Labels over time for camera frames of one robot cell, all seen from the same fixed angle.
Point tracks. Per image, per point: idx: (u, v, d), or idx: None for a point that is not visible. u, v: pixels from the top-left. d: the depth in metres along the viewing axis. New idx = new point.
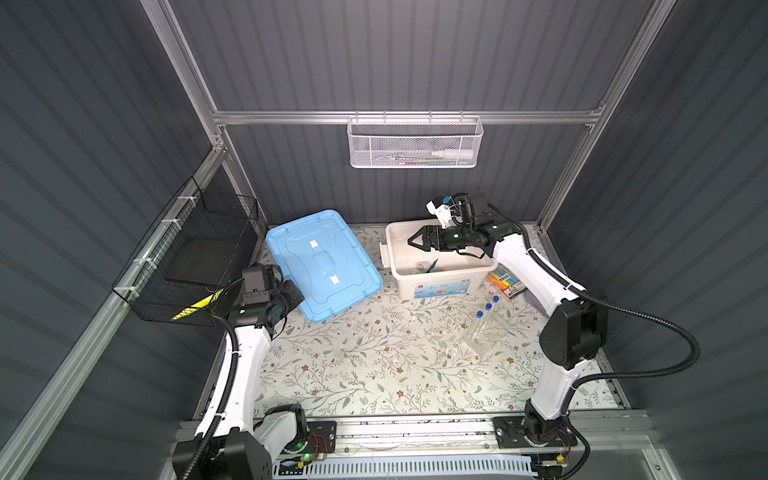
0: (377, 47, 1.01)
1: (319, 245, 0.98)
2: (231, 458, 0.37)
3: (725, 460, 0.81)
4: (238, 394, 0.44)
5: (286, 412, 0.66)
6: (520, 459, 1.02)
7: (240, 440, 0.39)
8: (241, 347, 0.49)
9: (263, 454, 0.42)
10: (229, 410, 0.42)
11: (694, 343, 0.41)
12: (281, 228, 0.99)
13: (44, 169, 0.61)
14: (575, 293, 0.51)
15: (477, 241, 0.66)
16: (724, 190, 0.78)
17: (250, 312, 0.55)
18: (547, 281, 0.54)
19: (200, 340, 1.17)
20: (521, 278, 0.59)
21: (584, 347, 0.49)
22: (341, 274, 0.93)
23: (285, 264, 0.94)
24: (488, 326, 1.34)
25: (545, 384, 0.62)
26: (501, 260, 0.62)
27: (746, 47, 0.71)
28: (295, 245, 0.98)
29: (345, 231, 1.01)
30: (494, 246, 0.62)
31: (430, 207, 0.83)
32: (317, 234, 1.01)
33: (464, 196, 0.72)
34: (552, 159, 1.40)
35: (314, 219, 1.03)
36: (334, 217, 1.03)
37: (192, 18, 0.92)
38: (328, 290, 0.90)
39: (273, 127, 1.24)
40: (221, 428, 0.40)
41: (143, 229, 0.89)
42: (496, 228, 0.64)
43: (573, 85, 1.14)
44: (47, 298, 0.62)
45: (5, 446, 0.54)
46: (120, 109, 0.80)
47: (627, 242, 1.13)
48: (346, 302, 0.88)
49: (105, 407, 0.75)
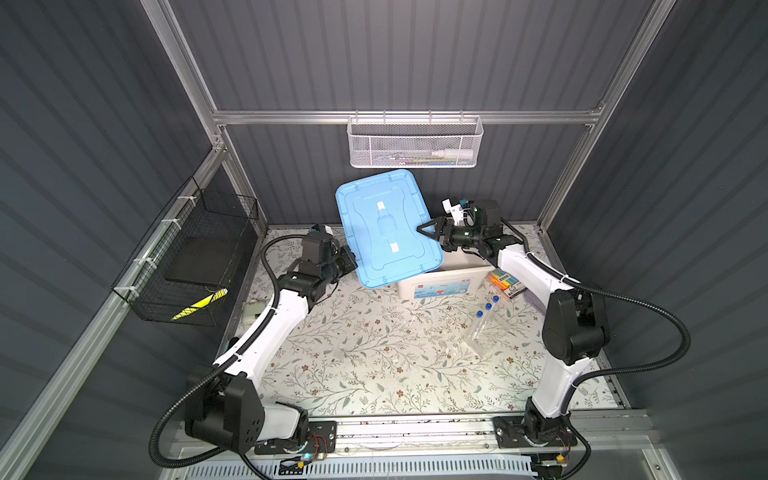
0: (377, 47, 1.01)
1: (387, 209, 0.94)
2: (230, 397, 0.40)
3: (724, 460, 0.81)
4: (259, 345, 0.46)
5: (290, 408, 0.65)
6: (520, 458, 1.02)
7: (242, 386, 0.41)
8: (279, 306, 0.53)
9: (257, 410, 0.43)
10: (246, 355, 0.45)
11: (683, 328, 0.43)
12: (351, 186, 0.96)
13: (45, 170, 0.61)
14: (571, 284, 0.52)
15: (481, 252, 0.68)
16: (724, 190, 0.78)
17: (299, 281, 0.59)
18: (544, 275, 0.58)
19: (199, 341, 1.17)
20: (522, 281, 0.63)
21: (587, 344, 0.51)
22: (402, 244, 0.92)
23: (349, 223, 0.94)
24: (488, 326, 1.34)
25: (545, 381, 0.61)
26: (503, 267, 0.68)
27: (745, 48, 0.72)
28: (363, 204, 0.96)
29: (415, 197, 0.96)
30: (498, 257, 0.69)
31: (446, 205, 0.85)
32: (385, 195, 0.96)
33: (480, 202, 0.74)
34: (552, 159, 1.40)
35: (386, 178, 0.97)
36: (406, 180, 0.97)
37: (192, 17, 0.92)
38: (386, 257, 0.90)
39: (273, 127, 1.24)
40: (233, 368, 0.43)
41: (143, 229, 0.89)
42: (500, 242, 0.71)
43: (573, 85, 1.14)
44: (47, 298, 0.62)
45: (5, 446, 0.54)
46: (121, 110, 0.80)
47: (627, 241, 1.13)
48: (401, 272, 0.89)
49: (105, 406, 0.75)
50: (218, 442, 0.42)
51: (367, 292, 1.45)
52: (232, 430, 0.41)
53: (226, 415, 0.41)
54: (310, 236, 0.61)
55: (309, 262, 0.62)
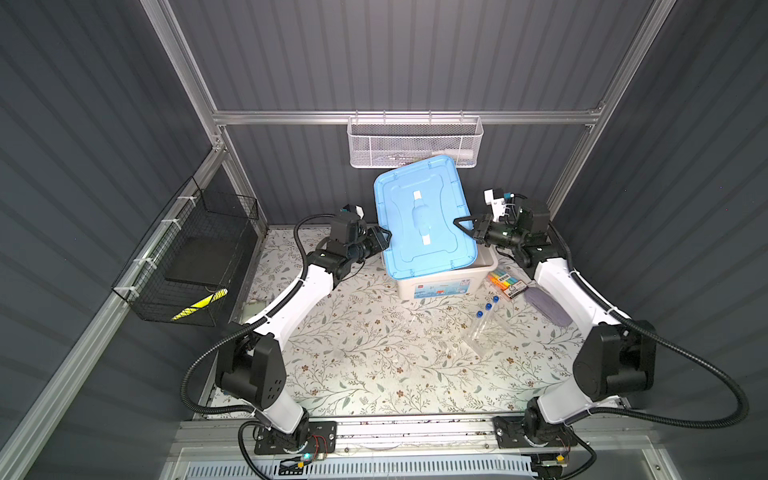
0: (377, 47, 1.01)
1: (423, 199, 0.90)
2: (259, 354, 0.43)
3: (725, 459, 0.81)
4: (286, 310, 0.50)
5: (295, 403, 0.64)
6: (520, 459, 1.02)
7: (268, 346, 0.44)
8: (306, 279, 0.56)
9: (278, 370, 0.46)
10: (274, 318, 0.48)
11: (740, 393, 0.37)
12: (389, 175, 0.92)
13: (44, 169, 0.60)
14: (617, 318, 0.48)
15: (519, 260, 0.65)
16: (724, 190, 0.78)
17: (327, 258, 0.61)
18: (586, 303, 0.51)
19: (199, 340, 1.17)
20: (560, 301, 0.57)
21: (621, 383, 0.45)
22: (435, 237, 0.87)
23: (383, 210, 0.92)
24: (488, 326, 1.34)
25: (559, 393, 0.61)
26: (541, 280, 0.61)
27: (746, 47, 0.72)
28: (399, 193, 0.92)
29: (454, 186, 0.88)
30: (536, 268, 0.62)
31: (488, 195, 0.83)
32: (422, 183, 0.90)
33: (530, 205, 0.64)
34: (552, 159, 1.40)
35: (425, 166, 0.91)
36: (447, 169, 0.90)
37: (192, 16, 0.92)
38: (417, 249, 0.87)
39: (273, 127, 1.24)
40: (262, 329, 0.46)
41: (143, 229, 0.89)
42: (541, 251, 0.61)
43: (573, 84, 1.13)
44: (47, 298, 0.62)
45: (5, 446, 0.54)
46: (121, 110, 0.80)
47: (627, 241, 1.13)
48: (431, 267, 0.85)
49: (105, 406, 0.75)
50: (241, 396, 0.46)
51: (367, 293, 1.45)
52: (257, 384, 0.44)
53: (253, 371, 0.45)
54: (337, 217, 0.62)
55: (338, 241, 0.64)
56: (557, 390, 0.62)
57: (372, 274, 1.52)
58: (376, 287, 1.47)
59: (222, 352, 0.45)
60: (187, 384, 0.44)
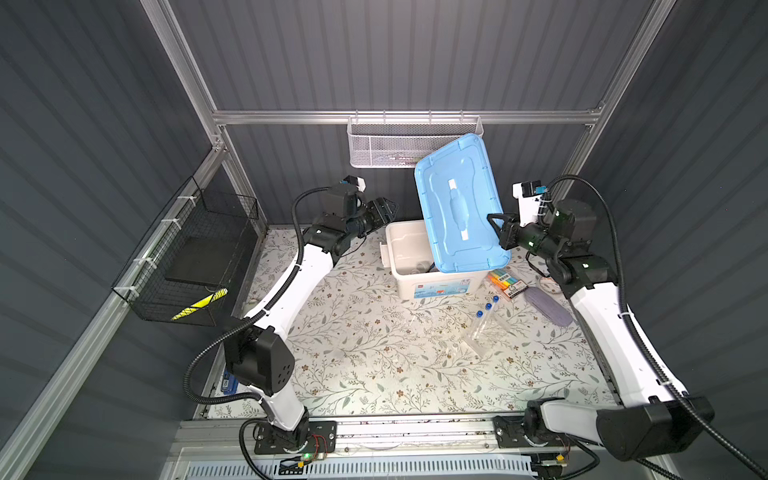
0: (377, 47, 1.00)
1: (458, 189, 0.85)
2: (262, 348, 0.43)
3: (725, 459, 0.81)
4: (284, 300, 0.49)
5: (299, 403, 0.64)
6: (520, 458, 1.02)
7: (270, 339, 0.44)
8: (303, 263, 0.54)
9: (286, 357, 0.47)
10: (273, 310, 0.47)
11: None
12: (424, 162, 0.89)
13: (44, 169, 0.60)
14: (673, 396, 0.40)
15: (555, 274, 0.54)
16: (724, 190, 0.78)
17: (323, 237, 0.58)
18: (635, 365, 0.42)
19: (199, 340, 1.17)
20: (598, 339, 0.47)
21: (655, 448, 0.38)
22: (473, 230, 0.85)
23: (423, 202, 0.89)
24: (488, 326, 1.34)
25: (569, 416, 0.58)
26: (578, 306, 0.51)
27: (746, 47, 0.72)
28: (435, 182, 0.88)
29: (485, 172, 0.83)
30: (578, 288, 0.50)
31: (516, 189, 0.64)
32: (456, 170, 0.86)
33: (569, 207, 0.52)
34: (552, 159, 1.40)
35: (456, 149, 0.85)
36: (477, 152, 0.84)
37: (192, 16, 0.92)
38: (459, 243, 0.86)
39: (273, 127, 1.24)
40: (262, 321, 0.46)
41: (143, 229, 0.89)
42: (588, 267, 0.51)
43: (573, 85, 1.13)
44: (48, 298, 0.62)
45: (5, 446, 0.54)
46: (121, 110, 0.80)
47: (627, 241, 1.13)
48: (472, 263, 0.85)
49: (105, 406, 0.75)
50: (252, 381, 0.47)
51: (367, 293, 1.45)
52: (265, 374, 0.45)
53: (260, 362, 0.45)
54: (332, 190, 0.58)
55: (334, 216, 0.60)
56: (565, 409, 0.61)
57: (372, 274, 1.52)
58: (376, 287, 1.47)
59: (229, 345, 0.45)
60: (189, 379, 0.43)
